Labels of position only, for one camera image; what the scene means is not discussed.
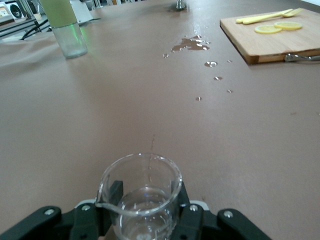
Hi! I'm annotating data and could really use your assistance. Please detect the small clear glass beaker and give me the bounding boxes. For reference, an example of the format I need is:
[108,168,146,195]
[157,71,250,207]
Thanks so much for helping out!
[95,152,183,240]

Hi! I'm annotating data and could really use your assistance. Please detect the green bottle with clear base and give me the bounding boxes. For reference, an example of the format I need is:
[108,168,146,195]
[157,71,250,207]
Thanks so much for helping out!
[39,0,89,60]

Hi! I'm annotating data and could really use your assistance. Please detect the brown table cover sheet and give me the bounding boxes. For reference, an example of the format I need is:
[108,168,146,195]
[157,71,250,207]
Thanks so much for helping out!
[0,0,320,240]

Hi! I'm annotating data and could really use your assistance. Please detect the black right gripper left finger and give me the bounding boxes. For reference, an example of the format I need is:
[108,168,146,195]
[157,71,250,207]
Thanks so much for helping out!
[0,179,125,240]

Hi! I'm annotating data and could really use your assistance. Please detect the lemon slice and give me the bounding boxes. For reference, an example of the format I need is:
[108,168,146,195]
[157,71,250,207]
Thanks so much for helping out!
[254,24,283,35]
[273,21,304,32]

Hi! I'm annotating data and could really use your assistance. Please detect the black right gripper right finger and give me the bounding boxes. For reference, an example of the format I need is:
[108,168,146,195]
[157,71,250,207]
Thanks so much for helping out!
[171,180,273,240]

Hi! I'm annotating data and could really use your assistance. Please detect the wooden cutting board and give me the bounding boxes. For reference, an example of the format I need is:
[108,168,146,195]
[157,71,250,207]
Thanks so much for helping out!
[219,7,320,65]

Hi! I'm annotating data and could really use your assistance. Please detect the metal cutting board handle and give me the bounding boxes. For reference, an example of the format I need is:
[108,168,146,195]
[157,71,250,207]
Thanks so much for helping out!
[284,53,320,63]

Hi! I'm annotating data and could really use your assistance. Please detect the yellow plastic knife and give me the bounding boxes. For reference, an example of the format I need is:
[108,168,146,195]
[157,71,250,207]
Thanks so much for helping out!
[235,8,294,24]

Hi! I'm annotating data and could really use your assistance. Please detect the yellow plastic fork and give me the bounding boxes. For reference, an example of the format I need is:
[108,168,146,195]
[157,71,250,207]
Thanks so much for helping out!
[241,7,311,26]

